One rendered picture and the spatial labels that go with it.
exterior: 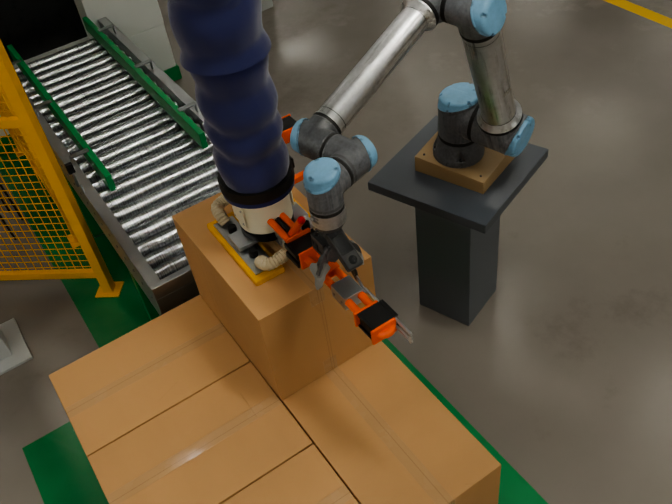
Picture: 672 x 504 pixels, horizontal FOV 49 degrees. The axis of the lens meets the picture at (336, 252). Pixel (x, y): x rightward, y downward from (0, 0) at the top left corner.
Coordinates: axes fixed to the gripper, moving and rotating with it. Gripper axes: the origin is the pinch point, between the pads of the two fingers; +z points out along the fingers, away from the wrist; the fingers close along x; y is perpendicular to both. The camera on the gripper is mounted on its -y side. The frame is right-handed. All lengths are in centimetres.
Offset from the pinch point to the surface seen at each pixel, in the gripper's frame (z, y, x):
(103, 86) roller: 53, 246, -3
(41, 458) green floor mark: 107, 86, 102
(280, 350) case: 29.5, 12.3, 18.1
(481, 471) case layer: 53, -45, -12
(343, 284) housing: -2.0, -3.7, 1.7
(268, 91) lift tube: -41, 34, -5
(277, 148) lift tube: -23.7, 33.3, -3.5
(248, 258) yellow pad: 10.4, 34.4, 13.0
